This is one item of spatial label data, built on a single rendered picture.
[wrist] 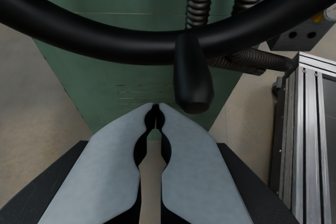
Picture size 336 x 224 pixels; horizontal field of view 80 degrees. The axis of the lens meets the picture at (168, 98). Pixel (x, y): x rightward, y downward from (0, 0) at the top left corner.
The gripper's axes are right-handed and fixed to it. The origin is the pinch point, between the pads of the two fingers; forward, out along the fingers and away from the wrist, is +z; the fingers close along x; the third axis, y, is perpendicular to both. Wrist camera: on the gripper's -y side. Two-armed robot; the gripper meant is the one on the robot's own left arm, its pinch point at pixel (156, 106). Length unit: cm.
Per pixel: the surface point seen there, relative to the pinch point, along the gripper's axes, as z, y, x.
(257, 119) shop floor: 64, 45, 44
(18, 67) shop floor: 85, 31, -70
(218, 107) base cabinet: 43, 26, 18
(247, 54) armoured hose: 14.5, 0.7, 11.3
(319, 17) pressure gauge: 22.2, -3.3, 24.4
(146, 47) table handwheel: 4.8, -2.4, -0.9
